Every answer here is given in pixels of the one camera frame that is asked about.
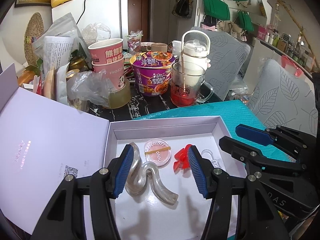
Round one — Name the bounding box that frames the clear small hair clip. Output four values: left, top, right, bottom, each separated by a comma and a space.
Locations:
201, 149, 222, 168

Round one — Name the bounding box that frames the red small hair clip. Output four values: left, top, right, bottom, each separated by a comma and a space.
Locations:
173, 144, 192, 173

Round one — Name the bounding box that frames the grey leaf chair near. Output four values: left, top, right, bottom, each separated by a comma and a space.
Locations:
248, 59, 318, 136

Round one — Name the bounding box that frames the grey leaf chair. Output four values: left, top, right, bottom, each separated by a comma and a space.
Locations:
192, 27, 251, 100
248, 59, 318, 136

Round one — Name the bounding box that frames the teal bubble mat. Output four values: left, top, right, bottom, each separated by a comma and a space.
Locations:
135, 100, 291, 162

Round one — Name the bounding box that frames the pink round compact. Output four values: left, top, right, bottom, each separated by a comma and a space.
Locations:
144, 139, 171, 167

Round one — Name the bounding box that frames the clear wavy hair clip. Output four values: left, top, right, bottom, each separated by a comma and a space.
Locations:
125, 142, 178, 205

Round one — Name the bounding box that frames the white open gift box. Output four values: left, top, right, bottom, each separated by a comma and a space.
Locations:
1, 65, 246, 239

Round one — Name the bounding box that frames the glass mug with red liquid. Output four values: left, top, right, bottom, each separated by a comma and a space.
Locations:
170, 61, 214, 107

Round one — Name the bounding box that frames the grey leaf chair far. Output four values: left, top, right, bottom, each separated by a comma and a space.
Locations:
192, 27, 251, 100

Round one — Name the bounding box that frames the white kettle bottle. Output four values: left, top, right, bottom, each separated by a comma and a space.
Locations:
178, 30, 211, 88

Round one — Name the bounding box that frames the clear tape roll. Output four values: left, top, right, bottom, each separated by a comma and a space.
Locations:
107, 78, 131, 109

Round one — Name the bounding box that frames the purple instant noodle bowl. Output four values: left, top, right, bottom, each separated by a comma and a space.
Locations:
130, 51, 176, 96

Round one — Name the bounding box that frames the crumpled clear plastic bag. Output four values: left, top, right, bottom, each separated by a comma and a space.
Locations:
67, 69, 114, 107

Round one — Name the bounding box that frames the green tote bag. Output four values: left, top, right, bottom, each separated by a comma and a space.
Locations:
203, 0, 231, 21

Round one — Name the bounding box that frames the brown mug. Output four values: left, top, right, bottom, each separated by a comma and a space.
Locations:
146, 42, 168, 53

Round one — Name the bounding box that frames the pink panda paper cup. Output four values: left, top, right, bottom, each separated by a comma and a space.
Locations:
92, 57, 125, 92

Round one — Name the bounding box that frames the dark hanging bag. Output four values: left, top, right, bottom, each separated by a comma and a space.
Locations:
172, 0, 193, 18

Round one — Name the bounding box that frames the pink paper cup upper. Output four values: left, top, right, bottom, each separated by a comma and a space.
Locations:
88, 38, 123, 64

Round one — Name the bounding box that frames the brown door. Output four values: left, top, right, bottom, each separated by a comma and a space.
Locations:
128, 0, 151, 42

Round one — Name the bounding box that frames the woven straw fan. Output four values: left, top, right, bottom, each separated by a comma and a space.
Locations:
24, 12, 44, 66

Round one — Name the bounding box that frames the white refrigerator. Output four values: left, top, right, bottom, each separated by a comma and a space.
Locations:
52, 0, 129, 39

